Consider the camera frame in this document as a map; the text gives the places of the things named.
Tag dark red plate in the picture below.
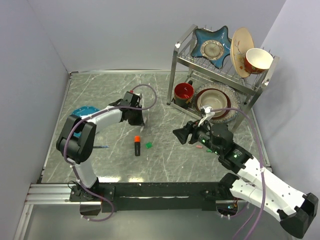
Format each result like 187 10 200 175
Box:
194 87 232 120

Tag black orange highlighter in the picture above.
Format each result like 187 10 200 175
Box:
134 135 141 157

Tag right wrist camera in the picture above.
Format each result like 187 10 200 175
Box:
198 105 215 126

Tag blue speckled plate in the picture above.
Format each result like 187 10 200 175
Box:
192 81 241 123

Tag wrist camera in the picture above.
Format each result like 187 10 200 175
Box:
123 90 142 105
198 105 215 126

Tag black floral mug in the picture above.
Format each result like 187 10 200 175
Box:
174 80 195 109

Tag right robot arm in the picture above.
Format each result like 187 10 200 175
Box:
172 121 319 239

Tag teal polka dot plate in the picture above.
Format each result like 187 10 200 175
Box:
69 105 100 138

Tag green pen cap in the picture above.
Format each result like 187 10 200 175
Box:
145 142 153 149

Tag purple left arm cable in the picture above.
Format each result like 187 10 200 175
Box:
63 84 158 223

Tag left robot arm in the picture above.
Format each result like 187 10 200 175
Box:
56 90 145 198

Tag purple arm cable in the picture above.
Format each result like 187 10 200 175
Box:
211 107 266 240
63 84 158 223

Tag blue star shaped dish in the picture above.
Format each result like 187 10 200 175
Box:
190 25 232 70

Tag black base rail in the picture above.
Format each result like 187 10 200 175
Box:
69 173 248 218

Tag beige bowl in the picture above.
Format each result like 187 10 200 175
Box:
197 89 229 117

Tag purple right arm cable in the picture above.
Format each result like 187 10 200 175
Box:
211 107 266 240

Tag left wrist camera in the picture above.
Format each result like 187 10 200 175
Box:
123 90 142 105

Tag steel dish rack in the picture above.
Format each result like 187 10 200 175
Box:
166 24 280 117

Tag blue ballpoint pen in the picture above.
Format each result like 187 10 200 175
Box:
93 145 109 149

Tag cream floral plate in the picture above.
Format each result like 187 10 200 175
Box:
230 27 254 78

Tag red white bowl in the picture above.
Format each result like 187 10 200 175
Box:
244 48 274 74

